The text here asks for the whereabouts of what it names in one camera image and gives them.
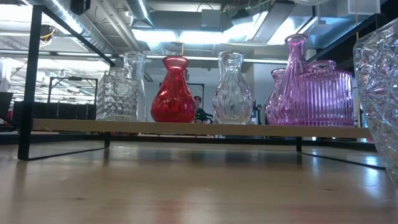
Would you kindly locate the red pear-shaped glass vase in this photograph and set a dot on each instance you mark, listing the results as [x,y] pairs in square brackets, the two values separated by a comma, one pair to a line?
[174,99]

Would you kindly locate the clear swirl-patterned glass vase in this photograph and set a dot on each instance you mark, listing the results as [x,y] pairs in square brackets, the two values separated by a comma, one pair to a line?
[232,93]

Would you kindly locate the pink bulbous glass vase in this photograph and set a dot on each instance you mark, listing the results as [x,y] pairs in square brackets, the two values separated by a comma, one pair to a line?
[270,105]

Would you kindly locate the clear tall slim glass vase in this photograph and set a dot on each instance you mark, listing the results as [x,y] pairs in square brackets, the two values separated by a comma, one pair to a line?
[135,65]

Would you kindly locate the clear faceted square glass vase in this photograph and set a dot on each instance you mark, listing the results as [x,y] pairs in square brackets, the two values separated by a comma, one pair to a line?
[117,99]

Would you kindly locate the pink long-necked glass vase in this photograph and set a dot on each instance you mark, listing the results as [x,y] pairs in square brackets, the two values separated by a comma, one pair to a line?
[296,53]

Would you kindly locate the pink ribbed wide glass vase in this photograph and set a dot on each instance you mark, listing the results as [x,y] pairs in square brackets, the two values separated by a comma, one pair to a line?
[326,99]

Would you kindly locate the clear star-cut crystal vase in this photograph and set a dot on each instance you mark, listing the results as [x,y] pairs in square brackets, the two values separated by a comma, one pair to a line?
[379,93]

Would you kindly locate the person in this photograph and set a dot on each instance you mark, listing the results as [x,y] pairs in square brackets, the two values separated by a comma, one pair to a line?
[200,113]

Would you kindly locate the black low cabinet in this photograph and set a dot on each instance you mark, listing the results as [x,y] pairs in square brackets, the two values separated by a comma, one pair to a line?
[62,110]

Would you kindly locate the black bin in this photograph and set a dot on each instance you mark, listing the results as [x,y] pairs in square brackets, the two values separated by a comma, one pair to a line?
[5,105]

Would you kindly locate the wooden shelf black metal frame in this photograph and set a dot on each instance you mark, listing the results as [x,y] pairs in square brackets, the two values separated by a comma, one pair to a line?
[186,128]

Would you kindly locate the small silver ventilation duct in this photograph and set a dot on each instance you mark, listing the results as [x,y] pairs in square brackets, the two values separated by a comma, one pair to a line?
[140,11]

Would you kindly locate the black aluminium table frame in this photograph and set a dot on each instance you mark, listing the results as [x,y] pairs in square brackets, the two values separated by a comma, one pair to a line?
[62,138]

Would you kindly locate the large silver ventilation duct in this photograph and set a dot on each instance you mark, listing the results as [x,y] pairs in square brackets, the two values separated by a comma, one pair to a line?
[81,25]

